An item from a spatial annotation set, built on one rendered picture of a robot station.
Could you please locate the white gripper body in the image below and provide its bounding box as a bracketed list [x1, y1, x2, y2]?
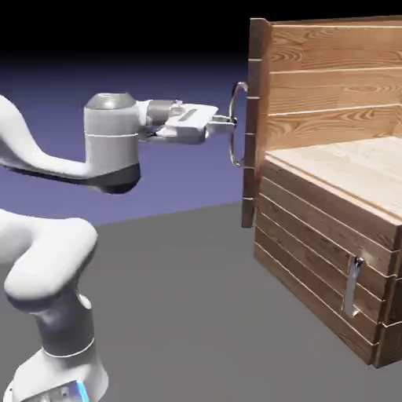
[155, 104, 220, 146]

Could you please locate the curved silver door handle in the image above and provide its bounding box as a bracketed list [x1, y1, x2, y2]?
[228, 81, 250, 169]

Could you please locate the tall wooden cabinet door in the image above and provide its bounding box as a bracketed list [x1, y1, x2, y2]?
[240, 17, 273, 229]

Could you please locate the light wooden cabinet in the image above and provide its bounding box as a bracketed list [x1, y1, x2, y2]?
[253, 14, 402, 369]

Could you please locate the wide wooden cabinet door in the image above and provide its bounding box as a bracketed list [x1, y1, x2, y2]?
[253, 156, 398, 367]

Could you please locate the straight silver door handle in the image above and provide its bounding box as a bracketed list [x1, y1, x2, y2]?
[341, 255, 366, 318]

